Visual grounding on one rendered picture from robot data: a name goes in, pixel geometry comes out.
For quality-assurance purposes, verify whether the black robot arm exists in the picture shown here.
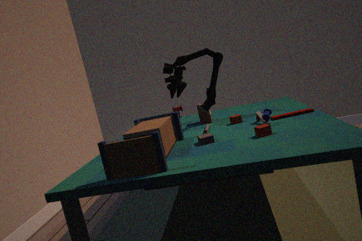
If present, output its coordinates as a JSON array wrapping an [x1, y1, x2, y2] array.
[[163, 48, 223, 112]]

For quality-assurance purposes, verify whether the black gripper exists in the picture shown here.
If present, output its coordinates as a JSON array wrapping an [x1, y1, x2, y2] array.
[[167, 74, 187, 99]]

